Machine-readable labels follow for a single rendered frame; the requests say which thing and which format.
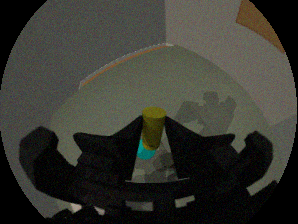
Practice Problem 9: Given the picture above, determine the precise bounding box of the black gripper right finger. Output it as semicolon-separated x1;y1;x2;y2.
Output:
165;116;235;179

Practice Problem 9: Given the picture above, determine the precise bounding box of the cyan circle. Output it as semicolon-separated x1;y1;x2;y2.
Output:
137;139;156;159

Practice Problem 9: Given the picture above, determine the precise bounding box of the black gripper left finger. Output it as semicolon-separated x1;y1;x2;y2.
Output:
72;116;142;181

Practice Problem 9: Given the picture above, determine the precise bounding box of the yellow cylinder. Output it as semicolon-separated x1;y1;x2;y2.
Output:
141;107;166;151

